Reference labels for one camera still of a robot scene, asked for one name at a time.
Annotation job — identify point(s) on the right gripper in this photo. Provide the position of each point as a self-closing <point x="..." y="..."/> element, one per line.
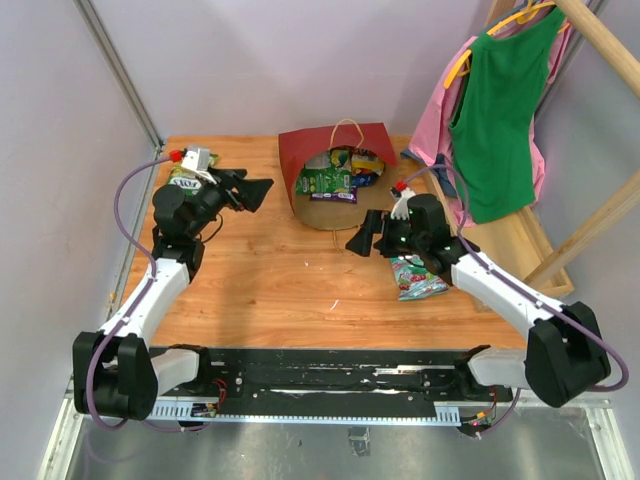
<point x="361" y="242"/>

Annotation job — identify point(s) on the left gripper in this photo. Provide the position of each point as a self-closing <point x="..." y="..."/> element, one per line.
<point x="251" y="191"/>

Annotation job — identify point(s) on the red brown paper bag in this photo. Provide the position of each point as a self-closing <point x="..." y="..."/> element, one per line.
<point x="298" y="146"/>

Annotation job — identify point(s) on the green Fox's candy packet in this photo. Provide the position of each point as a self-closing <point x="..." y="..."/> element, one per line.
<point x="187" y="181"/>

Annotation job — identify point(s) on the teal candy packet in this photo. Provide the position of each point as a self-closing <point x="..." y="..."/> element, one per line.
<point x="413" y="280"/>

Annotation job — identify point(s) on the green tank top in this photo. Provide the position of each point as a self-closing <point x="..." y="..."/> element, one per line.
<point x="490" y="130"/>

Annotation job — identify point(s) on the yellow clothes hanger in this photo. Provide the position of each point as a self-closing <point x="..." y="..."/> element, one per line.
<point x="525" y="14"/>

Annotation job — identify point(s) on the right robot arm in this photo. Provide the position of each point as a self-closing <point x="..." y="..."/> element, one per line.
<point x="564" y="354"/>

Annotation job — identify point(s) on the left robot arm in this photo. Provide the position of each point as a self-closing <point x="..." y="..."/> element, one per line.
<point x="116" y="378"/>

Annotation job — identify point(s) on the purple snack packet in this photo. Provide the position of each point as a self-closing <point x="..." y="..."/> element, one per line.
<point x="348" y="196"/>

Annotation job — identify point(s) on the blue grey shirt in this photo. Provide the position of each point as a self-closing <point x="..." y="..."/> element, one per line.
<point x="441" y="174"/>

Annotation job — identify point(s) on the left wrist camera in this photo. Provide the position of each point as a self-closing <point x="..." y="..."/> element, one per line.
<point x="197" y="160"/>

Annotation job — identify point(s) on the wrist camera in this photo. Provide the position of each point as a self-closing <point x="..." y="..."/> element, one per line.
<point x="400" y="210"/>
<point x="197" y="160"/>

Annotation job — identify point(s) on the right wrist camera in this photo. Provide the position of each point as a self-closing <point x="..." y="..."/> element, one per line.
<point x="400" y="210"/>

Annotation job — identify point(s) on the wooden clothes rack frame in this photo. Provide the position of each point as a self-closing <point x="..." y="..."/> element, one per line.
<point x="587" y="129"/>

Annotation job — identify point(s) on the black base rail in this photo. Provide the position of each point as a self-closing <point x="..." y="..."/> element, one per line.
<point x="432" y="375"/>

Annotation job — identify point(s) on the white cable duct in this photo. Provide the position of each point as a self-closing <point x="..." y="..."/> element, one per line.
<point x="343" y="409"/>

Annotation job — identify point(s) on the aluminium corner post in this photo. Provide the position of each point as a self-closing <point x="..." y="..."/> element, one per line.
<point x="102" y="38"/>

